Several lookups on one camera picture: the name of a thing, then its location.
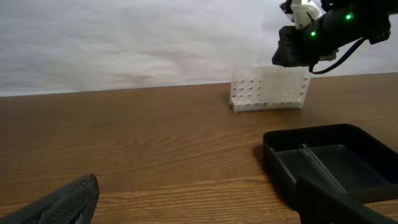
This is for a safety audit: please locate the black tray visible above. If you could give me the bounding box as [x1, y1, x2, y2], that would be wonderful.
[262, 123, 398, 211]

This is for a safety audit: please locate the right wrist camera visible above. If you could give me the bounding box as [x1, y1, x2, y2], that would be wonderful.
[289, 0, 323, 30]

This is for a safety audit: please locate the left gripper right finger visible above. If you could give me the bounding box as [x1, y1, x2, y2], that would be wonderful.
[295, 174, 398, 224]

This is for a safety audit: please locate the white test tube rack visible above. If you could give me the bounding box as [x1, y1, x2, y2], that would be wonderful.
[229, 65, 312, 113]

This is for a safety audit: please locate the black cable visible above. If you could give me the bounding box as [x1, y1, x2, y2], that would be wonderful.
[308, 37, 367, 75]

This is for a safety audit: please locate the clear test tube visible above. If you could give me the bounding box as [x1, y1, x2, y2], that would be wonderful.
[298, 142, 348, 195]

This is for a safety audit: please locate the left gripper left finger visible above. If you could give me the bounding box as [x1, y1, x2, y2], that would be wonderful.
[0, 173, 100, 224]

